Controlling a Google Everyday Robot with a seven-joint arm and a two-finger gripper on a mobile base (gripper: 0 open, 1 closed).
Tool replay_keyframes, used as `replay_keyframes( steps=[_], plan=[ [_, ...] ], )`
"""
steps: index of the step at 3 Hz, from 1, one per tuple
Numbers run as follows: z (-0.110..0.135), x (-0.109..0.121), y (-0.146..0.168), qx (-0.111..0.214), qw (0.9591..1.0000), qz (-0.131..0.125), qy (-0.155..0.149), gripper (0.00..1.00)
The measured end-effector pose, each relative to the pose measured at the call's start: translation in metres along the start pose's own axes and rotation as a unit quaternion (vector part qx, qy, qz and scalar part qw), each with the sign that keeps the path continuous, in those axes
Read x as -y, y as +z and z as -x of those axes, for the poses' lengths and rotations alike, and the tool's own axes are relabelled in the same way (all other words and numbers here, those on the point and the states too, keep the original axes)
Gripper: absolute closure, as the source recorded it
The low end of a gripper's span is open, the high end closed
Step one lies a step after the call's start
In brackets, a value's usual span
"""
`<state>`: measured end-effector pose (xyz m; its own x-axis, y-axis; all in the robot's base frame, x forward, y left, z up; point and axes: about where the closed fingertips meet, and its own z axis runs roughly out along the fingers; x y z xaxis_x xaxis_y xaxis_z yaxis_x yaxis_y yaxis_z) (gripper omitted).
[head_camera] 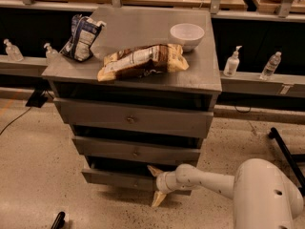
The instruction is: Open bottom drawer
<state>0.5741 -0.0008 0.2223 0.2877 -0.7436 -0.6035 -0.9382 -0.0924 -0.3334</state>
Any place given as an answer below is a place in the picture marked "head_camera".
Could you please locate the brown yellow chip bag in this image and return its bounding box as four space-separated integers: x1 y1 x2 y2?
97 44 189 81

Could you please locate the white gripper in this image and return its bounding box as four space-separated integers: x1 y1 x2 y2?
148 165 177 207

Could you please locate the white bowl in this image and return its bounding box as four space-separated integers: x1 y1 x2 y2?
170 23 205 52

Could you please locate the grey middle drawer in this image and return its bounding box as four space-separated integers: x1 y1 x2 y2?
72 135 200 165

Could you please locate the black floor box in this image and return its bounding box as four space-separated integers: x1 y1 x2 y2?
26 90 48 108

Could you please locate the black stand leg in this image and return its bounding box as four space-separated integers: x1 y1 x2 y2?
268 127 305 196

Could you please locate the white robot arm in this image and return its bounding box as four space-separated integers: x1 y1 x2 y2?
148 158 304 229

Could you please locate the black object bottom edge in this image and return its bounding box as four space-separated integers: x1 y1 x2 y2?
51 211 66 229

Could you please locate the blue white snack bag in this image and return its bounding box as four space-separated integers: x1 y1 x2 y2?
60 14 106 62

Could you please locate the clear water bottle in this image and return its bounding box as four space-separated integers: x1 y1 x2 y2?
259 52 281 80

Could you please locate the black floor cable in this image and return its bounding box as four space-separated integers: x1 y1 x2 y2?
0 107 32 136

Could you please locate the white pump bottle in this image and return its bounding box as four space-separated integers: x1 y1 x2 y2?
223 46 241 77

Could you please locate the grey drawer cabinet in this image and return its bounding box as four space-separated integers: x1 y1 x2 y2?
41 6 223 189

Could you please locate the grey drawer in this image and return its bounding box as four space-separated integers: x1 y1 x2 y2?
72 135 200 165
54 98 214 138
81 157 193 197

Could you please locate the grey bottom drawer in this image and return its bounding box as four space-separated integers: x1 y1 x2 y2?
81 157 193 197

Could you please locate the grey top drawer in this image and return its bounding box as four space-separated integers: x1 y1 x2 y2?
54 98 214 138

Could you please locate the clear sanitizer bottle far left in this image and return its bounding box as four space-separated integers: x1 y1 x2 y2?
4 39 24 62

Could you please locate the clear sanitizer bottle near cabinet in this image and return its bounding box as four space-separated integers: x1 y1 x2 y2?
44 43 58 61

